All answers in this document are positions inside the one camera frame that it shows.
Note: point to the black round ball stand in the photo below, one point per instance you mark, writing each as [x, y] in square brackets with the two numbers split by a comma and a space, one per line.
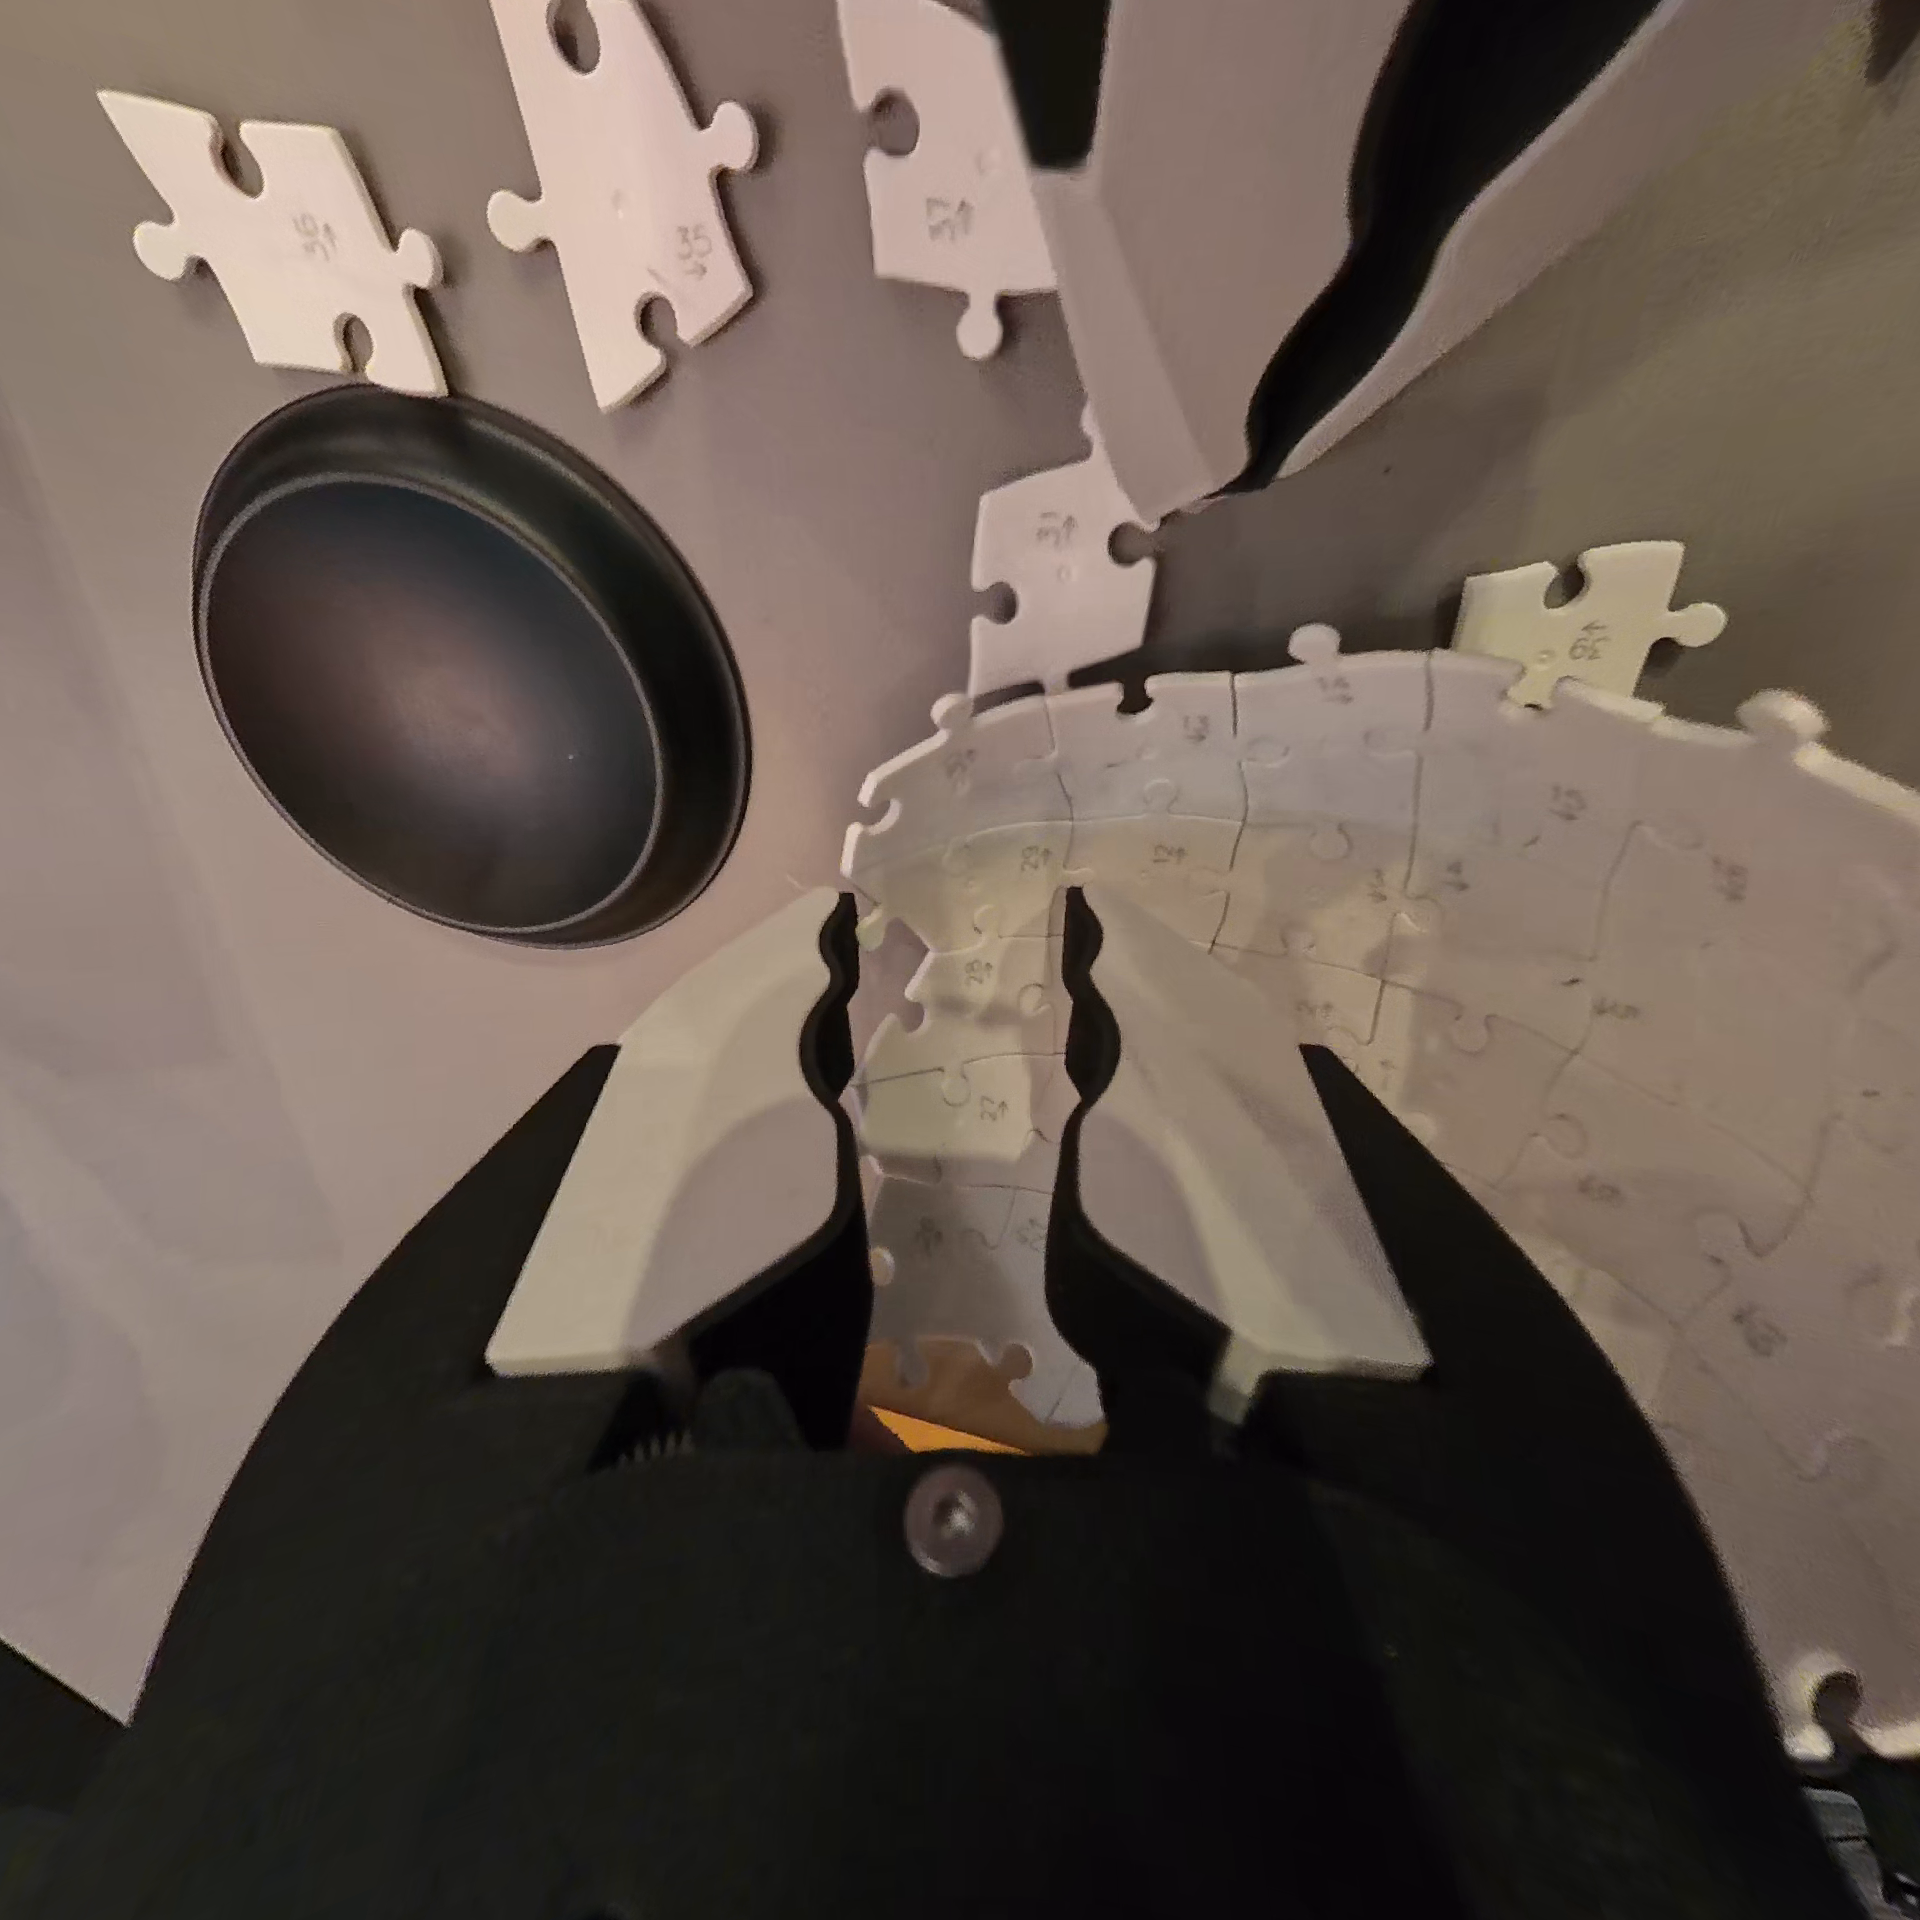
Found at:
[452, 708]

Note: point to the single white-backed puzzle piece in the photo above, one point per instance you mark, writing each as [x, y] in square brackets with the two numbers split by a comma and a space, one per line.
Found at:
[1574, 616]
[939, 210]
[303, 255]
[631, 226]
[1050, 586]

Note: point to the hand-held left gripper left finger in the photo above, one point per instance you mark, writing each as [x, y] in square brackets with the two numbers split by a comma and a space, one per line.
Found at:
[673, 1200]

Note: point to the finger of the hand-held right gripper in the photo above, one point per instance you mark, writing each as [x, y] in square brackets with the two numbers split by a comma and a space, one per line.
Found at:
[1200, 226]
[1650, 151]

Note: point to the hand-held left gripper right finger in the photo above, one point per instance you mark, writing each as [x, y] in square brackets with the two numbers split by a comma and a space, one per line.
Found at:
[1245, 1200]

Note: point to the colourful curved puzzle ball shell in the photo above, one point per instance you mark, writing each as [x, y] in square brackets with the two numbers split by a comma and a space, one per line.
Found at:
[1500, 931]

